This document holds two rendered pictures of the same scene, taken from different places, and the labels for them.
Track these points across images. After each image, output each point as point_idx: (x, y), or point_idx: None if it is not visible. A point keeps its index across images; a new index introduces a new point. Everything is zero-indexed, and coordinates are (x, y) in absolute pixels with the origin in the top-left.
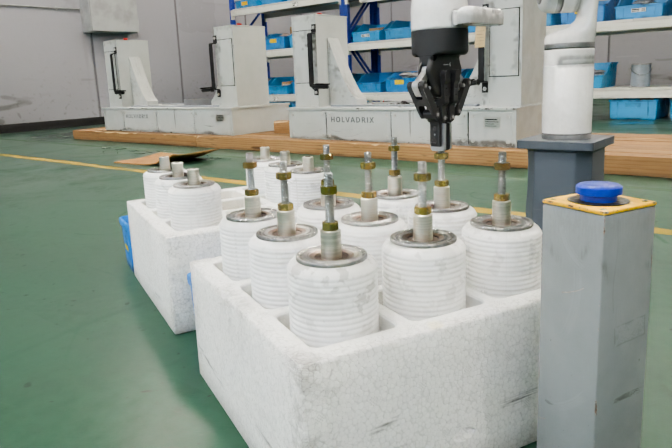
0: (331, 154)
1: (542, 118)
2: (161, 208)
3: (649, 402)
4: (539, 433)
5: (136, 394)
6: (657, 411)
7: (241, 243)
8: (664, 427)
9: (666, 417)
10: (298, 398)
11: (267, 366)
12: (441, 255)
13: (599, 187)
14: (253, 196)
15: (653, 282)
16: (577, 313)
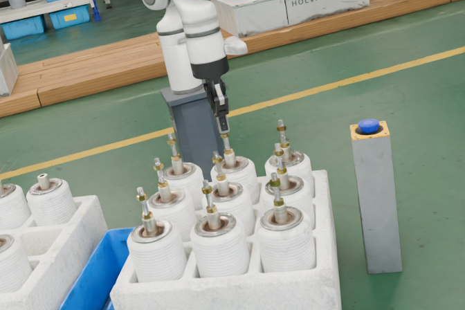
0: (162, 163)
1: (172, 81)
2: None
3: (339, 213)
4: (367, 246)
5: None
6: (347, 214)
7: (169, 252)
8: (358, 219)
9: (353, 214)
10: (332, 294)
11: (286, 298)
12: (308, 189)
13: (374, 124)
14: (153, 217)
15: (246, 156)
16: (381, 183)
